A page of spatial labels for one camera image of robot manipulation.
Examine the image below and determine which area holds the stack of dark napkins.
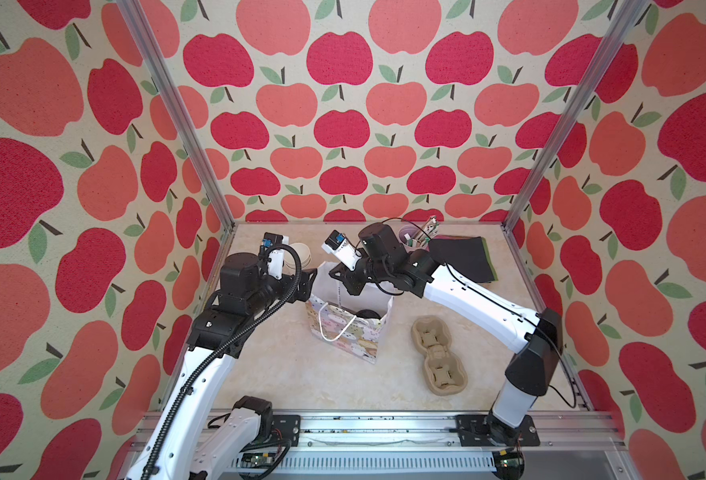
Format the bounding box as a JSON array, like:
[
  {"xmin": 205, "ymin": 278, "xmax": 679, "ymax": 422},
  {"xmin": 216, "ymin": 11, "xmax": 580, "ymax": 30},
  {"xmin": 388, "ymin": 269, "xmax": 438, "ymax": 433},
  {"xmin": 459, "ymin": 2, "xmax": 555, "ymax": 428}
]
[{"xmin": 427, "ymin": 236, "xmax": 498, "ymax": 284}]

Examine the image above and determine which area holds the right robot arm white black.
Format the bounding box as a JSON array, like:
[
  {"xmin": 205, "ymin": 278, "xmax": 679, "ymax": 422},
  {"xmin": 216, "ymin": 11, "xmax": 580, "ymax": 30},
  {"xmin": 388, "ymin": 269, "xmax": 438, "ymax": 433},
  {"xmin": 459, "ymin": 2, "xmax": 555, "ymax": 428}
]
[{"xmin": 323, "ymin": 222, "xmax": 563, "ymax": 446}]

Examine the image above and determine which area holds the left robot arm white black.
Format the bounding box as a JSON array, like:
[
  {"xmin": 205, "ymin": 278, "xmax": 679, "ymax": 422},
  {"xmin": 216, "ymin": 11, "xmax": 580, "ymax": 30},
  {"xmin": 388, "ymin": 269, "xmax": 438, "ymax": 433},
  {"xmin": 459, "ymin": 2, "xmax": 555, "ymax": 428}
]
[{"xmin": 126, "ymin": 233, "xmax": 316, "ymax": 479}]

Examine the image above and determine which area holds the right aluminium corner post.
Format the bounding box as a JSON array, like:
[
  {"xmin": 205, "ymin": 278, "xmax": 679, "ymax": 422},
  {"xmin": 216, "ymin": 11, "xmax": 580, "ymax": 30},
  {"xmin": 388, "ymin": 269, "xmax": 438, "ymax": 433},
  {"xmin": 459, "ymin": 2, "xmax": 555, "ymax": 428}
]
[{"xmin": 502, "ymin": 0, "xmax": 651, "ymax": 236}]

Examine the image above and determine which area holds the left aluminium corner post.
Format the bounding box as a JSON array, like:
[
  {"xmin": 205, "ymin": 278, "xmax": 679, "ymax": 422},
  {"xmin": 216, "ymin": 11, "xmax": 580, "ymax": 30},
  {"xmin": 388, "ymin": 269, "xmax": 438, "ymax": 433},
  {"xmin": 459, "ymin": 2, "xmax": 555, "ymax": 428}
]
[{"xmin": 117, "ymin": 0, "xmax": 235, "ymax": 233}]

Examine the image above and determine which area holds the brown pulp cup carrier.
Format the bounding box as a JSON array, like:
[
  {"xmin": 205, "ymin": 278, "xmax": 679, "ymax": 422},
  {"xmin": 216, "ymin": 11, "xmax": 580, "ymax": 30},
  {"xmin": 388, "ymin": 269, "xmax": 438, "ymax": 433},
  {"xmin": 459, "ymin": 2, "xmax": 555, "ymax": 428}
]
[{"xmin": 411, "ymin": 316, "xmax": 468, "ymax": 396}]

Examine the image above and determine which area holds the cartoon animal paper gift bag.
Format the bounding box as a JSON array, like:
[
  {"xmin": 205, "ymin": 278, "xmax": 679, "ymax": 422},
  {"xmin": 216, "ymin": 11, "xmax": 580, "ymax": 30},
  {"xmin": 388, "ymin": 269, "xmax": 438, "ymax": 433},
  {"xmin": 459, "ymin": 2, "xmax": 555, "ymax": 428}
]
[{"xmin": 305, "ymin": 262, "xmax": 394, "ymax": 364}]

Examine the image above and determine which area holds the pink cylindrical holder cup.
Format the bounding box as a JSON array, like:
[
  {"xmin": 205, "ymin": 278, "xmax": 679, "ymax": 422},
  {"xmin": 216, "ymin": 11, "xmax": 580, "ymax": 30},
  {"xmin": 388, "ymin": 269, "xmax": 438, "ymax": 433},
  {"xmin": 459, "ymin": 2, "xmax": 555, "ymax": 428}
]
[{"xmin": 398, "ymin": 224, "xmax": 430, "ymax": 249}]

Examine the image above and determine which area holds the aluminium front rail frame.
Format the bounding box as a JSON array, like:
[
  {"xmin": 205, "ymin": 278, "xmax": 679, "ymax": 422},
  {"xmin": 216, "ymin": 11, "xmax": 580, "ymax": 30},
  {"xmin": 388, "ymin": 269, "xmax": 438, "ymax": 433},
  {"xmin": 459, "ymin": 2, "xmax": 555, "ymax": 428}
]
[{"xmin": 112, "ymin": 409, "xmax": 636, "ymax": 480}]

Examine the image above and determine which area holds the stack of white paper cups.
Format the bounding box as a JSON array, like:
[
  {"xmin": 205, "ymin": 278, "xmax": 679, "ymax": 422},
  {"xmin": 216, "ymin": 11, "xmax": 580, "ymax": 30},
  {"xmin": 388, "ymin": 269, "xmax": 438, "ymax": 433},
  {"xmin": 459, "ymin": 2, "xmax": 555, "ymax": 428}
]
[{"xmin": 291, "ymin": 242, "xmax": 312, "ymax": 269}]

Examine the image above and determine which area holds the aluminium corner post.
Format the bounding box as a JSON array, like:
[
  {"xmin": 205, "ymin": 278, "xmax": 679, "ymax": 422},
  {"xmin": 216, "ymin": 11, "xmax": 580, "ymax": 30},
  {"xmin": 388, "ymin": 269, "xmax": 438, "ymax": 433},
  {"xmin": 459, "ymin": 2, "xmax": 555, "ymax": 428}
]
[
  {"xmin": 117, "ymin": 0, "xmax": 235, "ymax": 233},
  {"xmin": 502, "ymin": 0, "xmax": 651, "ymax": 236}
]

